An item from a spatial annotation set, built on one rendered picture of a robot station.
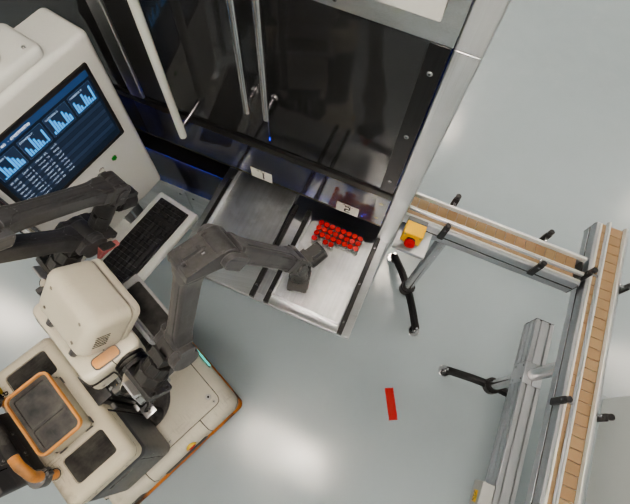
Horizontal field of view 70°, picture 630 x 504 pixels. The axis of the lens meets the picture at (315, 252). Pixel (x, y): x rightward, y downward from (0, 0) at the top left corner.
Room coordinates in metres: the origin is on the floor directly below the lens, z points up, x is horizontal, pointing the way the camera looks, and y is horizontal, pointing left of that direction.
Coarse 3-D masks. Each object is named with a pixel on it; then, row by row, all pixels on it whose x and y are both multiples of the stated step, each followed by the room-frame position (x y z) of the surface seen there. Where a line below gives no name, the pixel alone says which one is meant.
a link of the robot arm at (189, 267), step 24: (192, 240) 0.36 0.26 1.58; (216, 240) 0.36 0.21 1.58; (192, 264) 0.30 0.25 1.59; (216, 264) 0.32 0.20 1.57; (192, 288) 0.27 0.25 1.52; (192, 312) 0.25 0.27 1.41; (168, 336) 0.20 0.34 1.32; (192, 336) 0.21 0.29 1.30; (168, 360) 0.15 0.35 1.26; (192, 360) 0.16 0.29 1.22
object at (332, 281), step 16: (304, 240) 0.69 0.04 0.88; (336, 256) 0.64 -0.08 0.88; (352, 256) 0.65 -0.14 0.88; (320, 272) 0.57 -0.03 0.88; (336, 272) 0.58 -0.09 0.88; (352, 272) 0.59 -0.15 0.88; (320, 288) 0.51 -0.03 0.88; (336, 288) 0.52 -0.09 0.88; (352, 288) 0.52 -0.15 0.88; (304, 304) 0.44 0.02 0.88; (320, 304) 0.45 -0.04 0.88; (336, 304) 0.46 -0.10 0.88; (336, 320) 0.40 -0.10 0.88
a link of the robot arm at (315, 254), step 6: (312, 246) 0.54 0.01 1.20; (318, 246) 0.54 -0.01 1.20; (306, 252) 0.52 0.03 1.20; (312, 252) 0.52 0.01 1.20; (318, 252) 0.52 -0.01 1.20; (324, 252) 0.53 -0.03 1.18; (306, 258) 0.50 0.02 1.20; (312, 258) 0.50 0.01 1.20; (318, 258) 0.51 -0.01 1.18; (324, 258) 0.52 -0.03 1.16; (312, 264) 0.49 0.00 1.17; (300, 270) 0.44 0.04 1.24; (306, 270) 0.46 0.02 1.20; (300, 276) 0.44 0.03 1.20
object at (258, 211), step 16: (240, 176) 0.94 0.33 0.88; (240, 192) 0.87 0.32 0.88; (256, 192) 0.88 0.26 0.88; (272, 192) 0.89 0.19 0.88; (288, 192) 0.89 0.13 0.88; (224, 208) 0.79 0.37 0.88; (240, 208) 0.80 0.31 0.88; (256, 208) 0.81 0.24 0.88; (272, 208) 0.81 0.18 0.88; (288, 208) 0.82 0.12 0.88; (224, 224) 0.72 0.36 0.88; (240, 224) 0.73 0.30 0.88; (256, 224) 0.74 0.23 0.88; (272, 224) 0.75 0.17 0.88; (256, 240) 0.67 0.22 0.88; (272, 240) 0.68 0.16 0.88
